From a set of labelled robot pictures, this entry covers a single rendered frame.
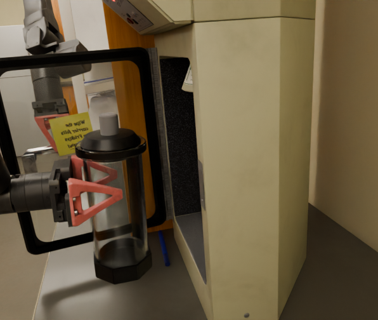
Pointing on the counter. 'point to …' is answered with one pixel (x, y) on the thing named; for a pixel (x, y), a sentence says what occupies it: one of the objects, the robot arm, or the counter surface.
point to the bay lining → (181, 136)
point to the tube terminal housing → (249, 148)
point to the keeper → (201, 184)
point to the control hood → (163, 14)
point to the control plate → (121, 6)
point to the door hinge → (161, 131)
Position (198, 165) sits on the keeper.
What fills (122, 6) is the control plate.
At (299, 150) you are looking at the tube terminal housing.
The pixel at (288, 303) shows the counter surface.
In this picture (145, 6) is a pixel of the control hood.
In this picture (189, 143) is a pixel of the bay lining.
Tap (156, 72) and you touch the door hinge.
